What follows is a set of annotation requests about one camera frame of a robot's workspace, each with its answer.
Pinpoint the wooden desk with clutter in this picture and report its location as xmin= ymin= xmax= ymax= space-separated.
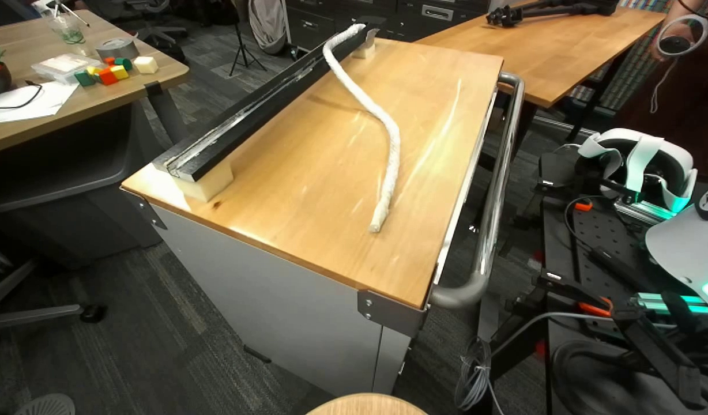
xmin=0 ymin=8 xmax=191 ymax=159

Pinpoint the orange handled clamp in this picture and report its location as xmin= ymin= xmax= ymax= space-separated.
xmin=534 ymin=285 xmax=619 ymax=320

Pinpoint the white VR headset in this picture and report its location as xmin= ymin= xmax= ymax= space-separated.
xmin=576 ymin=124 xmax=700 ymax=225

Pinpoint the grey cable bundle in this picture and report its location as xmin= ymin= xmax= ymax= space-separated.
xmin=452 ymin=310 xmax=617 ymax=415

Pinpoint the white paper sheet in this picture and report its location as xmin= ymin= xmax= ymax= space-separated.
xmin=0 ymin=78 xmax=82 ymax=126

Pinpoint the white braided rope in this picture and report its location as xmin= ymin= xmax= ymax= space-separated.
xmin=322 ymin=20 xmax=406 ymax=235

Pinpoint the white toy block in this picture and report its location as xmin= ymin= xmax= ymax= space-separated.
xmin=131 ymin=52 xmax=163 ymax=77

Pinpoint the clear plastic bag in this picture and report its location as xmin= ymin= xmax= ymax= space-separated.
xmin=28 ymin=50 xmax=101 ymax=82

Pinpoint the white cable loop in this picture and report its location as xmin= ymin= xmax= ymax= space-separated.
xmin=649 ymin=9 xmax=708 ymax=117

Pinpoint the black perforated robot table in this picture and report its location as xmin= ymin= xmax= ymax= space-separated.
xmin=476 ymin=137 xmax=708 ymax=415

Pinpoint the black camera tripod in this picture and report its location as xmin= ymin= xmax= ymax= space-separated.
xmin=227 ymin=0 xmax=270 ymax=78

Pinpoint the small wooden support block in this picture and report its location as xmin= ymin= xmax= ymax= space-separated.
xmin=186 ymin=162 xmax=239 ymax=206
xmin=354 ymin=39 xmax=380 ymax=62

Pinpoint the long wooden desk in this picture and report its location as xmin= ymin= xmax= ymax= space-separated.
xmin=417 ymin=8 xmax=672 ymax=111

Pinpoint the black tool on desk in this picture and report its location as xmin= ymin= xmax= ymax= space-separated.
xmin=484 ymin=0 xmax=620 ymax=29

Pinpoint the round wooden stool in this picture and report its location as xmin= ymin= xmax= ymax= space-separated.
xmin=308 ymin=389 xmax=431 ymax=415

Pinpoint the silver metal cart handle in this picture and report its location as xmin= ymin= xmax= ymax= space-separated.
xmin=428 ymin=72 xmax=528 ymax=313

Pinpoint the grey tape roll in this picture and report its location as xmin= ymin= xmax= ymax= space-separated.
xmin=96 ymin=35 xmax=141 ymax=62

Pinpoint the white cart with wooden top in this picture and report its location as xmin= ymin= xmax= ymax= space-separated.
xmin=120 ymin=32 xmax=511 ymax=396

